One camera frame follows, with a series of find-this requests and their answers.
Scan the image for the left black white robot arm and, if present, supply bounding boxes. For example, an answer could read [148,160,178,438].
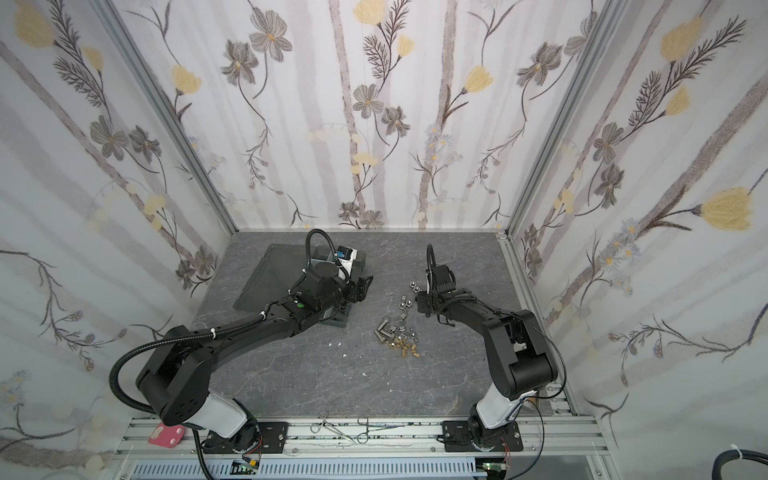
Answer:
[109,262,373,453]

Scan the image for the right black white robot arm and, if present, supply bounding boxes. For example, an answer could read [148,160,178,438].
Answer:
[416,265,559,451]

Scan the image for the silver wing nuts cluster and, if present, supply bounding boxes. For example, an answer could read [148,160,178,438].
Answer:
[374,318,418,344]

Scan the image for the brass screws cluster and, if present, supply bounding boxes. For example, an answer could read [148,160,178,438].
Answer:
[387,337,421,358]

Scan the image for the green compartment organizer box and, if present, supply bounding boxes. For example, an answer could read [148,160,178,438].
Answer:
[233,244,366,328]

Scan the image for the pink rectangular device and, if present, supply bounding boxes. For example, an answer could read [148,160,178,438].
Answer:
[148,423,186,449]

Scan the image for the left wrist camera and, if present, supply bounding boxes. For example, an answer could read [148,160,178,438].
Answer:
[334,245,358,281]

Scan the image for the surgical scissors on rail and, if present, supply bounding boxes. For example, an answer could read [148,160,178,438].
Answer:
[309,415,409,445]

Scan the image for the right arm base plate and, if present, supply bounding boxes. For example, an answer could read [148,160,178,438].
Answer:
[437,420,524,453]

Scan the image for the aluminium front rail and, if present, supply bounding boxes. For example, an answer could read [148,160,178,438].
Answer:
[115,416,609,459]

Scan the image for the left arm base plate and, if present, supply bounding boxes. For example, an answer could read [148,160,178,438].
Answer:
[202,420,289,455]

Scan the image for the white vented cable duct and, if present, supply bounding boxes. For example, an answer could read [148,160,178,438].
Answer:
[121,458,488,479]

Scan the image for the black corrugated cable bottom right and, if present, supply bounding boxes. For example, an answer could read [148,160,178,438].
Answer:
[711,448,768,480]

